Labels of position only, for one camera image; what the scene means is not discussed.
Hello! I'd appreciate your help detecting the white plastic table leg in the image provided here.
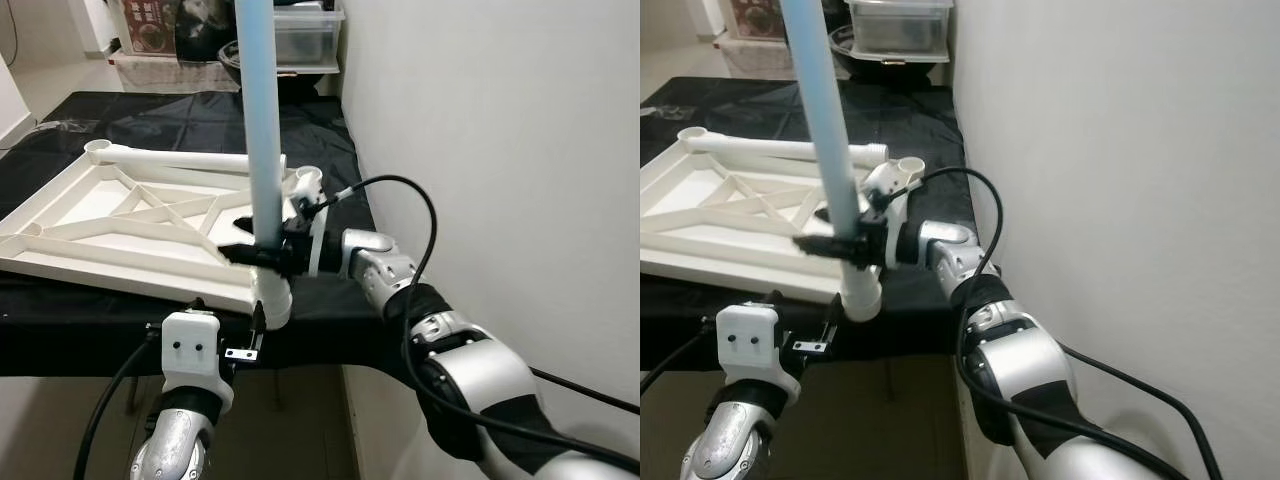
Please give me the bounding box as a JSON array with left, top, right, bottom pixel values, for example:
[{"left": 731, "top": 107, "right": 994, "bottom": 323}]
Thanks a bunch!
[
  {"left": 685, "top": 128, "right": 889, "bottom": 166},
  {"left": 233, "top": 0, "right": 291, "bottom": 291},
  {"left": 778, "top": 0, "right": 871, "bottom": 291},
  {"left": 85, "top": 140, "right": 286, "bottom": 173}
]

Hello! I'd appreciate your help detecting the white plastic children table top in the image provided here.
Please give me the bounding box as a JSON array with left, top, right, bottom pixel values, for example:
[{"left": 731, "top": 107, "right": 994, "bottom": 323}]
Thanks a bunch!
[
  {"left": 0, "top": 140, "right": 331, "bottom": 331},
  {"left": 640, "top": 125, "right": 928, "bottom": 323}
]

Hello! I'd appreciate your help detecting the black wok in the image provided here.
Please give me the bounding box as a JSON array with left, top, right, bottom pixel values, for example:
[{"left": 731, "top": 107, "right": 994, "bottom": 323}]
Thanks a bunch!
[
  {"left": 218, "top": 40, "right": 341, "bottom": 76},
  {"left": 830, "top": 25, "right": 946, "bottom": 69}
]

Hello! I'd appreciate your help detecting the beige patterned cloth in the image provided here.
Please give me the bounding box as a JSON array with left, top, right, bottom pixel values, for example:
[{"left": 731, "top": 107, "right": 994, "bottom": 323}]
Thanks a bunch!
[
  {"left": 720, "top": 40, "right": 836, "bottom": 79},
  {"left": 110, "top": 52, "right": 246, "bottom": 93}
]

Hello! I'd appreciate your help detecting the clear plastic storage box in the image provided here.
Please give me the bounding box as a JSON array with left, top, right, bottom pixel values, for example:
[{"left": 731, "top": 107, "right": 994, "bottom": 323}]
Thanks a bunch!
[
  {"left": 272, "top": 0, "right": 346, "bottom": 66},
  {"left": 848, "top": 0, "right": 956, "bottom": 56}
]

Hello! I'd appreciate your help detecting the black bag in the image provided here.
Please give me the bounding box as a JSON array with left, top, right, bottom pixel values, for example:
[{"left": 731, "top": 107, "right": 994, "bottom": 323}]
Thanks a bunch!
[{"left": 175, "top": 0, "right": 241, "bottom": 56}]

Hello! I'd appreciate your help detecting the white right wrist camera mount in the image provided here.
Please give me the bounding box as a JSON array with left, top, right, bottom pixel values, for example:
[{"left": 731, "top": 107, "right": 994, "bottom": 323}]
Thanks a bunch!
[
  {"left": 288, "top": 175, "right": 331, "bottom": 276},
  {"left": 862, "top": 160, "right": 911, "bottom": 271}
]

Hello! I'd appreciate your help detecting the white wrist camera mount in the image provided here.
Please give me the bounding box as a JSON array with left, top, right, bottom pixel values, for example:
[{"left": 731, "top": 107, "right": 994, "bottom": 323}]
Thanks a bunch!
[
  {"left": 160, "top": 310, "right": 236, "bottom": 396},
  {"left": 715, "top": 303, "right": 801, "bottom": 386},
  {"left": 288, "top": 175, "right": 331, "bottom": 276},
  {"left": 862, "top": 160, "right": 911, "bottom": 271}
]

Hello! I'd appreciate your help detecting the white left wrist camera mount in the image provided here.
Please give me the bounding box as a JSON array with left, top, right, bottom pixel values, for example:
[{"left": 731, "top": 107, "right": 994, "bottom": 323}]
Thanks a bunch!
[
  {"left": 715, "top": 303, "right": 801, "bottom": 386},
  {"left": 160, "top": 310, "right": 236, "bottom": 396}
]

